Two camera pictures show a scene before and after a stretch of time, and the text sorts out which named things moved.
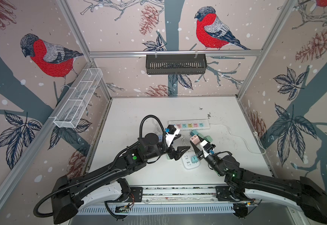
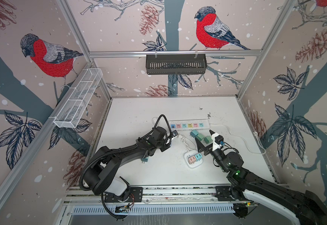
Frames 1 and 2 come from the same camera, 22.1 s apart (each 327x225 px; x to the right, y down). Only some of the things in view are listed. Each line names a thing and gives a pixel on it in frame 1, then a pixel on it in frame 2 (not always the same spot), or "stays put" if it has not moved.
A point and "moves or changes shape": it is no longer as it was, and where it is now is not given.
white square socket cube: [188, 163] stays put
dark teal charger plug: [194, 132] stays put
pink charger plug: [195, 139] moves or changes shape
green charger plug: [200, 136] stays put
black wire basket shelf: [176, 64] stays put
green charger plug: [208, 138] stays put
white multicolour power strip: [183, 125] stays put
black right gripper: [198, 152] to [203, 148]
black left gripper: [177, 154] to [167, 146]
